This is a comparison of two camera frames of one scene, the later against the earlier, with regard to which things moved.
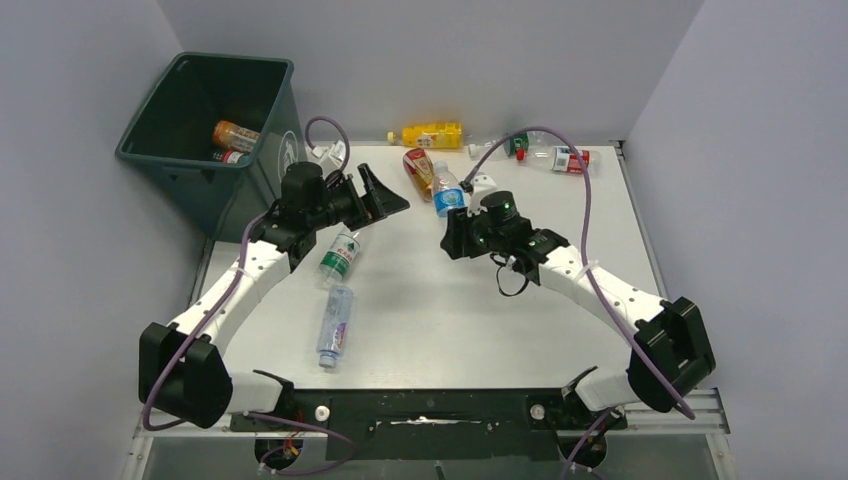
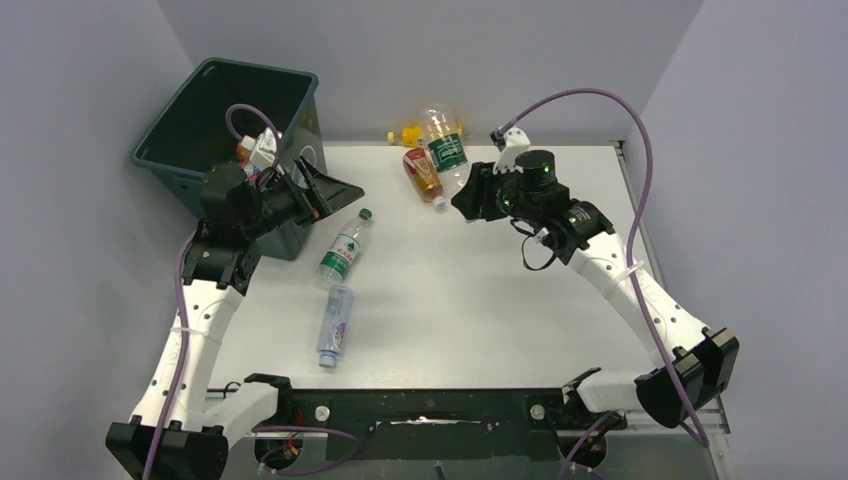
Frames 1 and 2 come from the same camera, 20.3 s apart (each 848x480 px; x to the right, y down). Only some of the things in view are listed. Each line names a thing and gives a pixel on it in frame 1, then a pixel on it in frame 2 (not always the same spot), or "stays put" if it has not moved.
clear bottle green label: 529,145 to 448,148
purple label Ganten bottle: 334,325 stays put
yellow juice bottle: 436,135 stays put
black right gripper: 457,242 to 474,201
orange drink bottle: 232,137 to 243,154
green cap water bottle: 339,255 stays put
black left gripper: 377,203 to 332,194
